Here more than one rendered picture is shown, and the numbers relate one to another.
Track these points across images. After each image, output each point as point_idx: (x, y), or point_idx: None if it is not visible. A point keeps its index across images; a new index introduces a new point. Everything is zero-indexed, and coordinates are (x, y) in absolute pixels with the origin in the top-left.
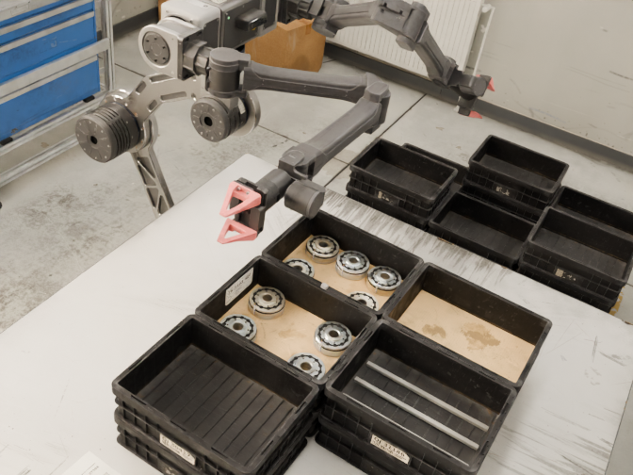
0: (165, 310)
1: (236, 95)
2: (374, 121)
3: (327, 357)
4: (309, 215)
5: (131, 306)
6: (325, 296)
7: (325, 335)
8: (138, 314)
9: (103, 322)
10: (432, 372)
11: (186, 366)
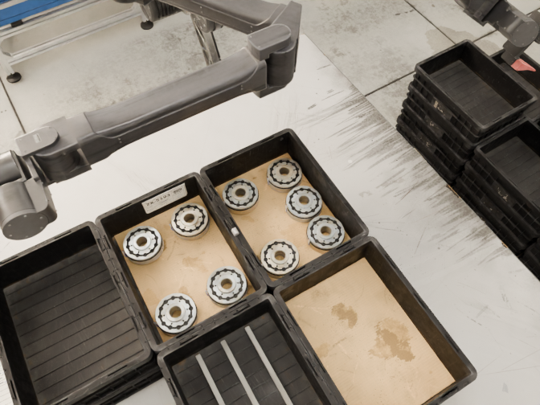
0: (132, 186)
1: (135, 1)
2: (252, 85)
3: (212, 304)
4: (11, 238)
5: (108, 173)
6: (233, 242)
7: (217, 283)
8: (109, 182)
9: (77, 182)
10: (304, 370)
11: (83, 264)
